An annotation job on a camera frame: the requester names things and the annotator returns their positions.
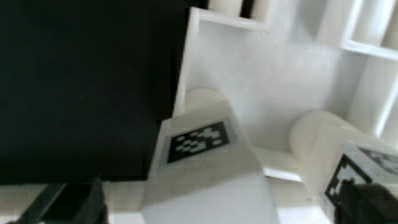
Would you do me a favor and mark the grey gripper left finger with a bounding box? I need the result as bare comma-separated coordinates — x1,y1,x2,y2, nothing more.
12,180,108,224

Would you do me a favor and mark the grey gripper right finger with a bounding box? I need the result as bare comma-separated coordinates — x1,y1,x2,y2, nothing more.
333,184,398,224

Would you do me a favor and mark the white chair leg with tag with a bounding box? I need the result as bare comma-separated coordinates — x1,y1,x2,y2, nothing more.
289,111,398,224

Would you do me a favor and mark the white chair leg block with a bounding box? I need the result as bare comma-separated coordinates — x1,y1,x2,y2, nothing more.
141,88,278,224

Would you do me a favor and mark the white chair seat part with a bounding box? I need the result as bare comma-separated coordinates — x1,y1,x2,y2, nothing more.
173,0,398,181

